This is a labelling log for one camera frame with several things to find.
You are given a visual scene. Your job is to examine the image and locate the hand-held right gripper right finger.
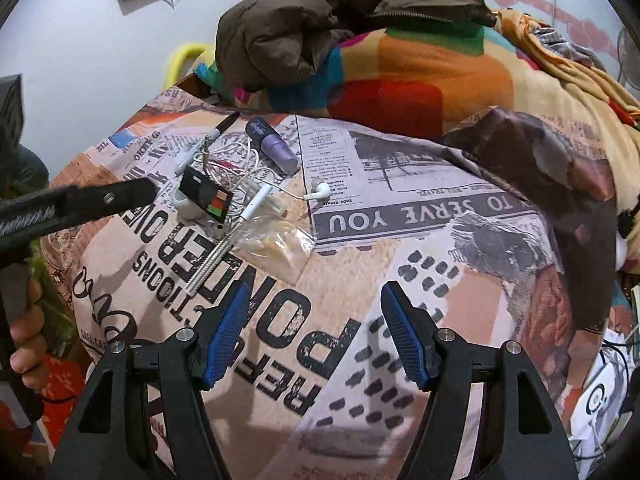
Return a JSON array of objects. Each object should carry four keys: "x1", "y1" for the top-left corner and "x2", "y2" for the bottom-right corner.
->
[{"x1": 380, "y1": 281, "x2": 581, "y2": 480}]

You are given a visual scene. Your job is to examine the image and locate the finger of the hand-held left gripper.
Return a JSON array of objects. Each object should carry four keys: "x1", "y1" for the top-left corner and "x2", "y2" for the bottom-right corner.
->
[{"x1": 50, "y1": 178, "x2": 157, "y2": 232}]

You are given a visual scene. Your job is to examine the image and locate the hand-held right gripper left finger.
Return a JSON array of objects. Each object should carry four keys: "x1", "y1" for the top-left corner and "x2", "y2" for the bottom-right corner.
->
[{"x1": 47, "y1": 281, "x2": 251, "y2": 480}]

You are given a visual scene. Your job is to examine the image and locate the white disposable razor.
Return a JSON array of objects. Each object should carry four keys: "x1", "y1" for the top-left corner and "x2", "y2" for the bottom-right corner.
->
[{"x1": 182, "y1": 184, "x2": 274, "y2": 297}]

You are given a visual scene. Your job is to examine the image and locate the clear plastic bag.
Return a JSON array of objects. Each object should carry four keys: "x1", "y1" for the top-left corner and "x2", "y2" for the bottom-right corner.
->
[{"x1": 227, "y1": 209, "x2": 317, "y2": 286}]

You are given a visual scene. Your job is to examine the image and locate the white wired earphones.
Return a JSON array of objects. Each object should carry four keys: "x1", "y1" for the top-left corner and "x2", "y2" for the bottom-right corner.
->
[{"x1": 191, "y1": 132, "x2": 332, "y2": 212}]

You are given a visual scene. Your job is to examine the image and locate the person's left hand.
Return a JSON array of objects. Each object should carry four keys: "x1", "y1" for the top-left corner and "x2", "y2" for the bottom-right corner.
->
[{"x1": 9, "y1": 279, "x2": 47, "y2": 376}]

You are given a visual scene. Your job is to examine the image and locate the small white round container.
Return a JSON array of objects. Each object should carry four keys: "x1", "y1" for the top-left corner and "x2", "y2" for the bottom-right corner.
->
[{"x1": 173, "y1": 187, "x2": 207, "y2": 221}]

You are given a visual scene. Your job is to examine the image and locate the newspaper print blanket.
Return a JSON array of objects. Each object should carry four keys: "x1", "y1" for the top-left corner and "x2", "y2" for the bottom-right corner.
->
[{"x1": 39, "y1": 85, "x2": 622, "y2": 480}]

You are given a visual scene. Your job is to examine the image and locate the black marker pen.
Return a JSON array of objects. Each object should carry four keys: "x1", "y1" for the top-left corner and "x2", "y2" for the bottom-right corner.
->
[{"x1": 174, "y1": 113, "x2": 240, "y2": 177}]

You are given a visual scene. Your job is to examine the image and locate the yellow plastic hanger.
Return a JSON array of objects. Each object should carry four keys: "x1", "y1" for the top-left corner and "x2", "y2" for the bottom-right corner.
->
[{"x1": 166, "y1": 42, "x2": 214, "y2": 87}]

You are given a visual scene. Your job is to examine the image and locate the purple cosmetic bottle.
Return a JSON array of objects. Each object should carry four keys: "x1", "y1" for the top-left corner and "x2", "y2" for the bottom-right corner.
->
[{"x1": 244, "y1": 116, "x2": 301, "y2": 175}]

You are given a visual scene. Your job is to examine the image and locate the white round device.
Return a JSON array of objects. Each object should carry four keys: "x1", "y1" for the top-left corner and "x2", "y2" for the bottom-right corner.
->
[{"x1": 569, "y1": 349, "x2": 632, "y2": 463}]

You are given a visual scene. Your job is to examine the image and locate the brown padded jacket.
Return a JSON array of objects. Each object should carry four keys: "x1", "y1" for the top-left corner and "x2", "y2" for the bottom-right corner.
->
[{"x1": 214, "y1": 0, "x2": 497, "y2": 96}]

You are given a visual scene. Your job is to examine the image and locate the multicolour fleece blanket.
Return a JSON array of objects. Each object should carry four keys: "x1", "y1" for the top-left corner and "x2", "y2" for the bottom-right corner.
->
[{"x1": 193, "y1": 7, "x2": 640, "y2": 221}]

